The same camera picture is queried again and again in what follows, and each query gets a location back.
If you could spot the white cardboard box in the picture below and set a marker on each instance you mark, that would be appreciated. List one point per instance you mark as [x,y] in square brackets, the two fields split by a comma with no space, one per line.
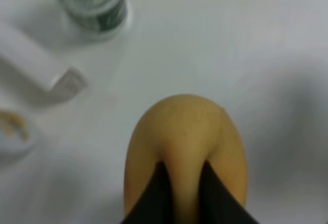
[29,59]

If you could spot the clear green-label water bottle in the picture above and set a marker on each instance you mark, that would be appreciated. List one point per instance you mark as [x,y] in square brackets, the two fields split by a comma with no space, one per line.
[98,19]

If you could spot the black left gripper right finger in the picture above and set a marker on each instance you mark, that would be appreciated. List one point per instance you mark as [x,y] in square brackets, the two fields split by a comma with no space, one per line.
[216,203]

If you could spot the white bottle with yellow print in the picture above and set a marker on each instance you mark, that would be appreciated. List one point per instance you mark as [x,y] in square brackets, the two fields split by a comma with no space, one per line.
[18,135]

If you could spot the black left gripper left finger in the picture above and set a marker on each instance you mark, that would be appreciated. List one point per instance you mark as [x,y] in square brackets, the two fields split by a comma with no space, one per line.
[156,202]

